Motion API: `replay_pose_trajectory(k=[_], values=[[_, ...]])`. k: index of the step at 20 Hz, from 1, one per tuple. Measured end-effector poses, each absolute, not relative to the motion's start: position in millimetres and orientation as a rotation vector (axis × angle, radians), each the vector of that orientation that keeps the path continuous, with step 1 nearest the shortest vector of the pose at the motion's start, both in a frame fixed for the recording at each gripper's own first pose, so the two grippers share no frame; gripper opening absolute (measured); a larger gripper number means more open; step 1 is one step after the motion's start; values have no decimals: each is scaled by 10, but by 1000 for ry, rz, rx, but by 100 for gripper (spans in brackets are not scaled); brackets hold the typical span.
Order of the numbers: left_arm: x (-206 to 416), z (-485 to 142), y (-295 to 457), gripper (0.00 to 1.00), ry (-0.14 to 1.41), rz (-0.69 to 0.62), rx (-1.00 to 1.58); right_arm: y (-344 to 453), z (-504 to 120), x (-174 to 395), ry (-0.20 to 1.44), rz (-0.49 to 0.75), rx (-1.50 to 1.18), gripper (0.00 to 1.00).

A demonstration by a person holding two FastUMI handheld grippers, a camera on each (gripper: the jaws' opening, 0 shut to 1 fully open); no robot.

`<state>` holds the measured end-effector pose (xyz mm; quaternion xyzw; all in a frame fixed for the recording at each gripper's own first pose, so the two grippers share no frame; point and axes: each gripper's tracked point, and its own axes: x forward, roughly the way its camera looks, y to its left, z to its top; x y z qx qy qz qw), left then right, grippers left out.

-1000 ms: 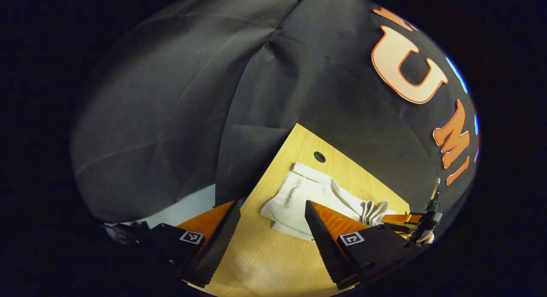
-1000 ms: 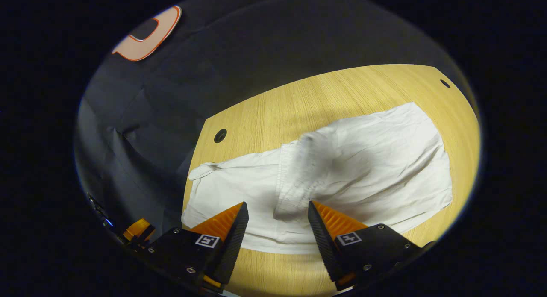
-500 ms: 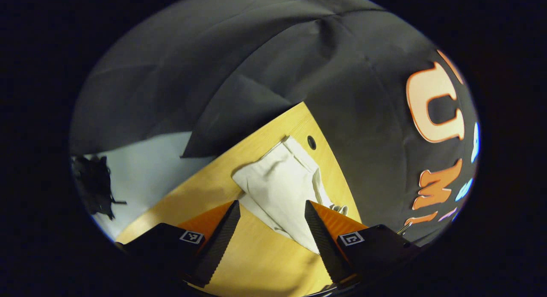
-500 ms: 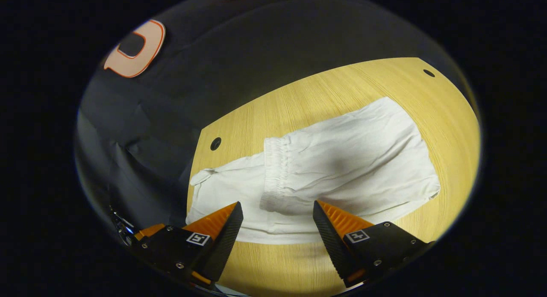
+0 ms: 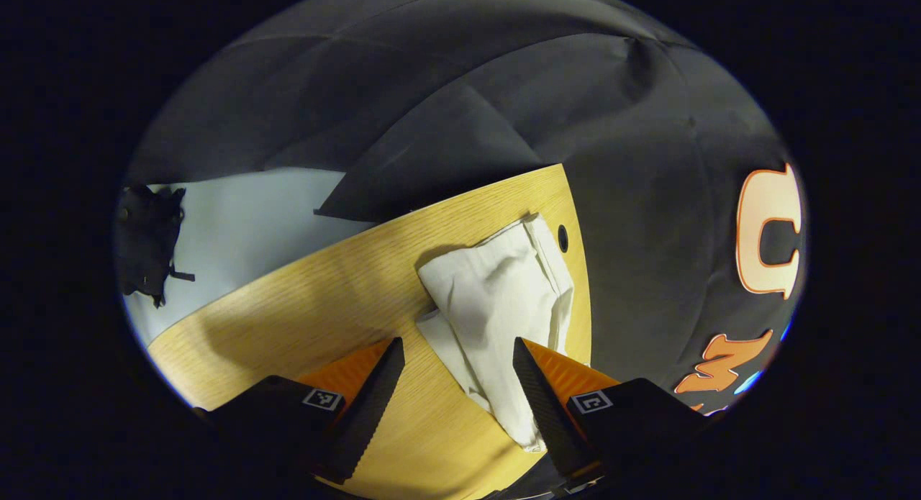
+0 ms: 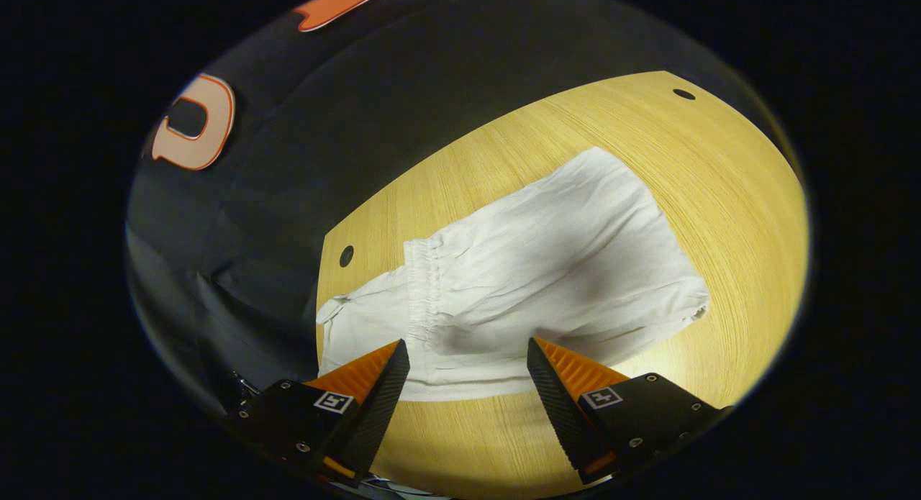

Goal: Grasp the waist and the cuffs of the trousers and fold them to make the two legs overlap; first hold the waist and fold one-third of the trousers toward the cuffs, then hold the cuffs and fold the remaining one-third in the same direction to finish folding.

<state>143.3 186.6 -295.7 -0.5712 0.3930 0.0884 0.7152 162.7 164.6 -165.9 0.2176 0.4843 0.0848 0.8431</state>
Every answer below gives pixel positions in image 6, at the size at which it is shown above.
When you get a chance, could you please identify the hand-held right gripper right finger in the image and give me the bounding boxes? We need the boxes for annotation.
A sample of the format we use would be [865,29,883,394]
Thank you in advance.
[527,337,735,485]

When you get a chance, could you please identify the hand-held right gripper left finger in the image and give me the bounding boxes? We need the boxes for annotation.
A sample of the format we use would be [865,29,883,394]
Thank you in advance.
[229,340,411,486]

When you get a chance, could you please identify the white jeans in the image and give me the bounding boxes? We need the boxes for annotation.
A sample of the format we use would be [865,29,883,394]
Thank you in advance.
[317,146,710,403]

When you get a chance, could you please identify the black backdrop cloth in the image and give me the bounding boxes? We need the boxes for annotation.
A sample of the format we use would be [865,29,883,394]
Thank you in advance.
[126,0,792,414]

